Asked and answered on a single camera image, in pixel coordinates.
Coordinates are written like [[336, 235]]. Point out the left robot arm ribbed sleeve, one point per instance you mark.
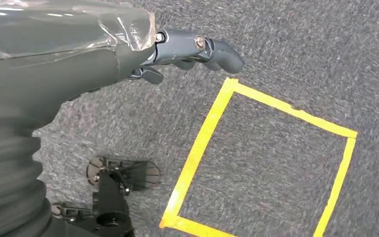
[[6, 176]]

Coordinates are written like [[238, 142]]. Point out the yellow floor tape square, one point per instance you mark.
[[196, 157]]

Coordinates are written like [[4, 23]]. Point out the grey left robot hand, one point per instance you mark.
[[45, 72]]

